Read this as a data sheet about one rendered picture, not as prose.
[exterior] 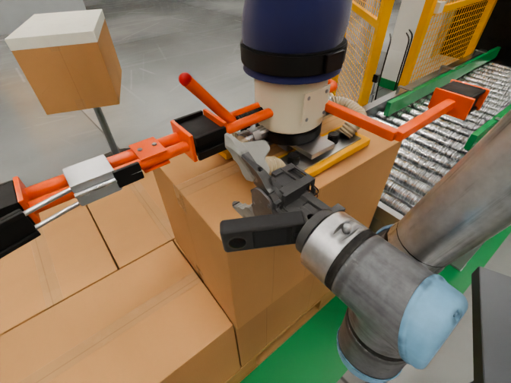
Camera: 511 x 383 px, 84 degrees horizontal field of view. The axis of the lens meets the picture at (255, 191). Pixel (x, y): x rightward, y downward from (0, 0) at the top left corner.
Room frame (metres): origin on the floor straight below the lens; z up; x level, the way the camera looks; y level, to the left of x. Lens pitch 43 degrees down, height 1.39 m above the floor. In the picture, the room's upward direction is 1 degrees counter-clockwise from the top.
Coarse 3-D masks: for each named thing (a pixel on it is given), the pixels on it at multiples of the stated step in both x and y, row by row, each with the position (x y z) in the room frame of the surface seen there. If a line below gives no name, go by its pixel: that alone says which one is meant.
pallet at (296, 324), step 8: (328, 296) 0.66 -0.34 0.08; (320, 304) 0.63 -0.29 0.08; (304, 312) 0.56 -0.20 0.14; (312, 312) 0.61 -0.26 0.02; (296, 320) 0.53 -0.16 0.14; (304, 320) 0.58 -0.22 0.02; (288, 328) 0.50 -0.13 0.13; (296, 328) 0.54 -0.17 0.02; (280, 336) 0.47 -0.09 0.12; (288, 336) 0.51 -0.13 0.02; (272, 344) 0.47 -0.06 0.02; (280, 344) 0.47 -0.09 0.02; (264, 352) 0.44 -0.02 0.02; (272, 352) 0.45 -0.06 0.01; (256, 360) 0.41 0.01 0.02; (240, 368) 0.35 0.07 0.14; (248, 368) 0.37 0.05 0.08; (232, 376) 0.32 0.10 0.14; (240, 376) 0.34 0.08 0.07
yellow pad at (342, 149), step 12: (336, 132) 0.64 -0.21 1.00; (336, 144) 0.62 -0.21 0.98; (348, 144) 0.62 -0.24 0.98; (360, 144) 0.63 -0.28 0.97; (288, 156) 0.54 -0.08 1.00; (300, 156) 0.57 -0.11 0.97; (324, 156) 0.57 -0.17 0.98; (336, 156) 0.57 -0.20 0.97; (348, 156) 0.60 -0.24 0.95; (300, 168) 0.52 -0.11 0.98; (312, 168) 0.53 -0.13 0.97; (324, 168) 0.54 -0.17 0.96
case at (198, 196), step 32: (192, 160) 0.61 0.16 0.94; (224, 160) 0.60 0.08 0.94; (352, 160) 0.59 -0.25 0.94; (384, 160) 0.65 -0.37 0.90; (160, 192) 0.64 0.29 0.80; (192, 192) 0.48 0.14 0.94; (224, 192) 0.48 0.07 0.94; (320, 192) 0.49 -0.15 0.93; (352, 192) 0.57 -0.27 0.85; (192, 224) 0.46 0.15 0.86; (192, 256) 0.52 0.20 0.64; (224, 256) 0.34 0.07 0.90; (256, 256) 0.38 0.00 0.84; (288, 256) 0.44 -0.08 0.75; (224, 288) 0.36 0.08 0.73; (256, 288) 0.37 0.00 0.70; (288, 288) 0.45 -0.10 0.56
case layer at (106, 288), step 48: (144, 192) 0.93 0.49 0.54; (48, 240) 0.67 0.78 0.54; (96, 240) 0.67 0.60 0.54; (144, 240) 0.66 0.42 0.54; (0, 288) 0.48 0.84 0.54; (48, 288) 0.48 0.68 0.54; (96, 288) 0.47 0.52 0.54; (144, 288) 0.47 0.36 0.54; (192, 288) 0.47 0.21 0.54; (0, 336) 0.33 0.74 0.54; (48, 336) 0.33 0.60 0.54; (96, 336) 0.33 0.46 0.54; (144, 336) 0.32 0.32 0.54; (192, 336) 0.32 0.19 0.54; (240, 336) 0.36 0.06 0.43
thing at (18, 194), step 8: (16, 176) 0.36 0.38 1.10; (0, 184) 0.34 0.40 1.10; (8, 184) 0.34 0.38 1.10; (16, 184) 0.34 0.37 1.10; (0, 192) 0.32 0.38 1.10; (8, 192) 0.32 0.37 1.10; (16, 192) 0.32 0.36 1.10; (24, 192) 0.33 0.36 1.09; (0, 200) 0.30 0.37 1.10; (8, 200) 0.30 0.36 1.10; (16, 200) 0.30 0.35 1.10; (24, 200) 0.31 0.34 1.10; (0, 208) 0.29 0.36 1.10; (8, 208) 0.29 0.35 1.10; (16, 208) 0.29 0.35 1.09; (24, 208) 0.30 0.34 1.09; (0, 216) 0.28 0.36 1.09; (32, 216) 0.30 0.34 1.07
